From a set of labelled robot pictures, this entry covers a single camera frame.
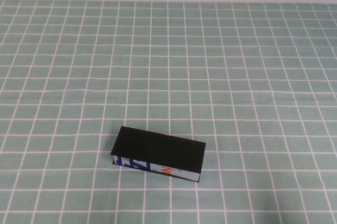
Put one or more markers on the green white checked tablecloth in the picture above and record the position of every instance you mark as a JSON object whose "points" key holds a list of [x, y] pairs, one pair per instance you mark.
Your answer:
{"points": [[210, 76]]}

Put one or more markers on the black printed glasses case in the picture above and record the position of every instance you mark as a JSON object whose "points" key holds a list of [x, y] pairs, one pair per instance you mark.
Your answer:
{"points": [[158, 147]]}

